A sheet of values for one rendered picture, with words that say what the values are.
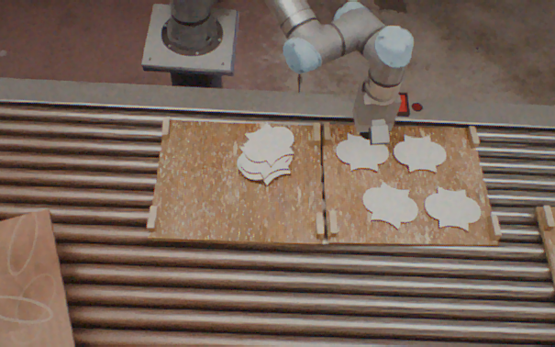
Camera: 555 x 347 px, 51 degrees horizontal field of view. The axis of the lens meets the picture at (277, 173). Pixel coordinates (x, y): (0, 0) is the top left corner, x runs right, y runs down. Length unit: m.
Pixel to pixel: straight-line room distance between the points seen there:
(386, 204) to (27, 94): 1.00
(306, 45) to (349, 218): 0.45
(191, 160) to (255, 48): 1.65
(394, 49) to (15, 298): 0.89
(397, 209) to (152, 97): 0.73
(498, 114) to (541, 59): 1.68
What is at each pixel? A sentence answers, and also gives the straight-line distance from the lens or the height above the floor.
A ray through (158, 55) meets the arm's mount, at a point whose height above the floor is 0.89.
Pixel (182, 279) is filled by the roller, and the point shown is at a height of 0.92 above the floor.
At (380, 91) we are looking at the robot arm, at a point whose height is 1.22.
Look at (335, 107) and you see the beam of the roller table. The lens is 1.62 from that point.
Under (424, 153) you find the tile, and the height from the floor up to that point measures 0.95.
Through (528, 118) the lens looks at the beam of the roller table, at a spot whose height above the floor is 0.91.
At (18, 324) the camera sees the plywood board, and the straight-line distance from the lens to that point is 1.25.
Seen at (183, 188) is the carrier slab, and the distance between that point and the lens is 1.43.
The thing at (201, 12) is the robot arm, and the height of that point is 1.01.
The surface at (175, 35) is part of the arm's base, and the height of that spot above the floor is 0.92.
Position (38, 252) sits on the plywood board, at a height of 1.04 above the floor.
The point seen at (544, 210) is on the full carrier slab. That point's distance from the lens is 1.55.
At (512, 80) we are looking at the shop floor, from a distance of 3.23.
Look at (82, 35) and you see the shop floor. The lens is 3.22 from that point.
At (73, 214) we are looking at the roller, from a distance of 1.46.
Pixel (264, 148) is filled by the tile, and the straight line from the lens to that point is 1.44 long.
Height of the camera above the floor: 2.15
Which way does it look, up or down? 57 degrees down
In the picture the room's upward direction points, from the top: 5 degrees clockwise
